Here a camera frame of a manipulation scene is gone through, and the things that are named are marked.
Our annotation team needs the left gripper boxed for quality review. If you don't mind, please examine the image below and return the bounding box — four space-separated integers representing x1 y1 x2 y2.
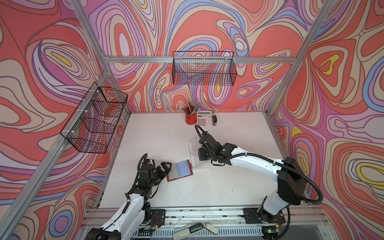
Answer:
147 162 172 189

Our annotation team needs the red leather card holder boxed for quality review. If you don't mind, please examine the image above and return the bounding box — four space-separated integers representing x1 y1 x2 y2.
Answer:
167 160 193 182

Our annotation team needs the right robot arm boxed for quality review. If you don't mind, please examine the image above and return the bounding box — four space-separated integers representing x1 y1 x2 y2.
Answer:
195 125 324 224

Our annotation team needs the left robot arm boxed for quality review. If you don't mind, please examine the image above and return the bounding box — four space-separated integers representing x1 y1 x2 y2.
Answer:
85 154 172 240

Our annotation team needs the black stapler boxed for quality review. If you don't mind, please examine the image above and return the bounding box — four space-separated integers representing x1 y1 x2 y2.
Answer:
212 112 218 127

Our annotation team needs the white pink calculator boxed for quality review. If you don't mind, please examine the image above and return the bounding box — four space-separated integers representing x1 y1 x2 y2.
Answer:
197 111 213 127

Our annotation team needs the red pen cup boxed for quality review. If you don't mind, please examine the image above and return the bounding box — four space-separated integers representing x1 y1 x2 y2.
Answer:
184 107 197 125

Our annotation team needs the grey handheld device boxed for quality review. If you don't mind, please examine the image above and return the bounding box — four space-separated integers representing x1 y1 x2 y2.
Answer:
173 223 219 240

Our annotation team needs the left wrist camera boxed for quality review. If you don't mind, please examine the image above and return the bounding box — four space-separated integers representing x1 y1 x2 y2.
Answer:
138 159 156 171

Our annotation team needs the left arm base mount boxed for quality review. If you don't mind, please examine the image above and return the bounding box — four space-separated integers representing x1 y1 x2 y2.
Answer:
139 209 166 228

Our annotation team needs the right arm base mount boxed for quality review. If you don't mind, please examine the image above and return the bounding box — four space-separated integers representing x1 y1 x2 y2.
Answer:
240 208 286 225

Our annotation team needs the back wire basket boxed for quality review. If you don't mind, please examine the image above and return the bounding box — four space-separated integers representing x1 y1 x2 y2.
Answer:
172 51 238 86

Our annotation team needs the wire basket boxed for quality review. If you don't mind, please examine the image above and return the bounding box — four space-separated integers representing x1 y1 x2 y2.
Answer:
172 51 238 86
61 83 128 154

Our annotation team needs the left wire basket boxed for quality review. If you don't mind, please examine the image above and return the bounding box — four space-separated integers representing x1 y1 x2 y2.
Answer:
61 83 128 154

